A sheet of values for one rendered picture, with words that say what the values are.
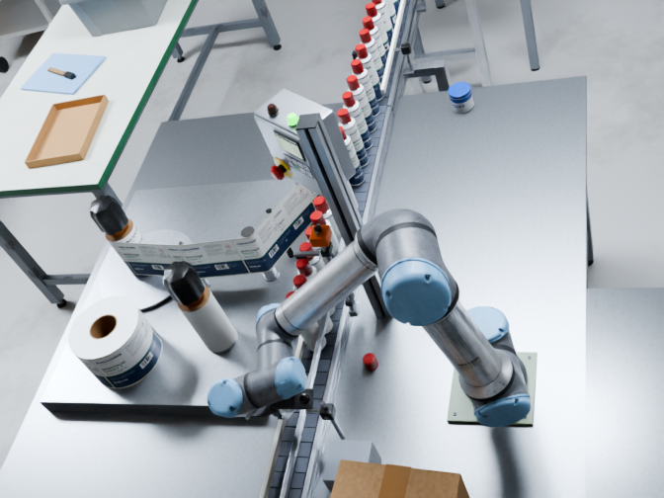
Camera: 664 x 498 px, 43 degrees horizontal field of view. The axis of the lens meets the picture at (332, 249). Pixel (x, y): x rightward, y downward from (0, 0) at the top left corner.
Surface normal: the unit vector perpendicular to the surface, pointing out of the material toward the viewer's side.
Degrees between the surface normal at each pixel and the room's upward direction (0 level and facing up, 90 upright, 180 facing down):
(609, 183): 0
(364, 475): 0
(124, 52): 0
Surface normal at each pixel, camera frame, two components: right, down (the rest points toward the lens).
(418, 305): 0.02, 0.62
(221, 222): -0.29, -0.64
